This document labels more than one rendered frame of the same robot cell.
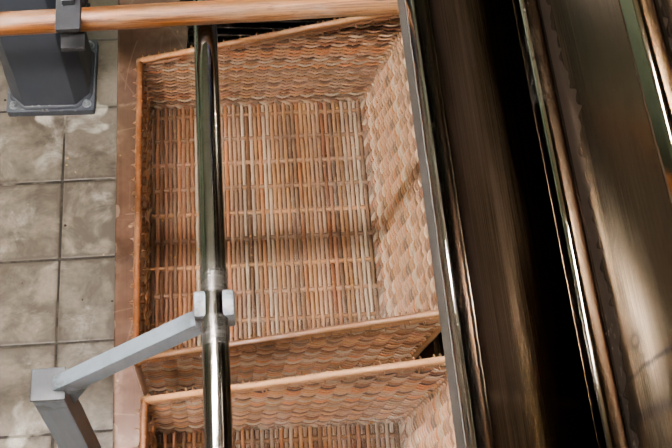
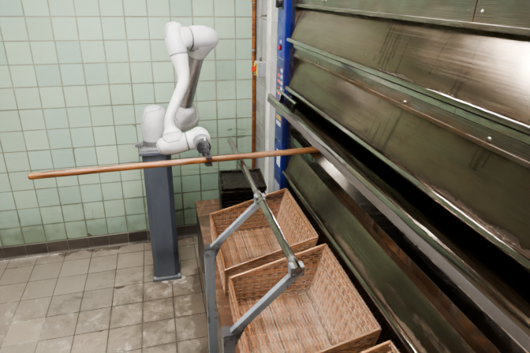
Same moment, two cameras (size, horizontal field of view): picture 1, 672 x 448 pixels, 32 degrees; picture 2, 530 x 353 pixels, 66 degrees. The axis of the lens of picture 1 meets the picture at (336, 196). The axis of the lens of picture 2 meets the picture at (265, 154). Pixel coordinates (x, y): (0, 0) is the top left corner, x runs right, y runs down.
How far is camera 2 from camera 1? 1.12 m
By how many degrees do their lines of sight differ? 39
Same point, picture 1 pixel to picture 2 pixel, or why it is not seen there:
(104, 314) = (192, 331)
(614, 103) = (347, 105)
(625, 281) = (360, 125)
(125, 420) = (220, 302)
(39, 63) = (166, 257)
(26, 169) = (160, 295)
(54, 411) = (210, 258)
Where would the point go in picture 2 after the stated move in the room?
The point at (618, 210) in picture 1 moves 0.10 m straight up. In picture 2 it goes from (354, 118) to (356, 93)
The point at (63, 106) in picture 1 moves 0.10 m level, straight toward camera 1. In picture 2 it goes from (171, 276) to (176, 284)
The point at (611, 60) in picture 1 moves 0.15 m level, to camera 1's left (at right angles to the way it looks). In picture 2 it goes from (343, 102) to (307, 102)
